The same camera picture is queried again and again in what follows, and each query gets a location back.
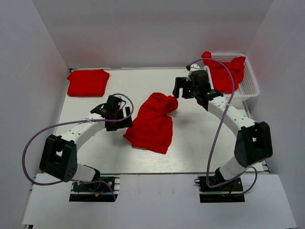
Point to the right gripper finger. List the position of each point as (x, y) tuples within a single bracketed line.
[(179, 83), (186, 94)]

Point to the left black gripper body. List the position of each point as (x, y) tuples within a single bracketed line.
[(116, 125)]

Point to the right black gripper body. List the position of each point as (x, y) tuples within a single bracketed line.
[(194, 90)]

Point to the red t shirt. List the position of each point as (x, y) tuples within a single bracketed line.
[(87, 83), (152, 129)]

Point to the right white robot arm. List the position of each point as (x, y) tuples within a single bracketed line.
[(253, 139)]

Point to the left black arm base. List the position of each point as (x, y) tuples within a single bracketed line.
[(97, 192)]

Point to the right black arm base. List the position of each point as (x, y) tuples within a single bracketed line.
[(229, 193)]

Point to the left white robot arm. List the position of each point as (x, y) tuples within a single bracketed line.
[(59, 157)]

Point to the red t shirts in basket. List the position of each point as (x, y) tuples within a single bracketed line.
[(220, 76)]

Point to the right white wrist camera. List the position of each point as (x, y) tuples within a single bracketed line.
[(194, 69)]

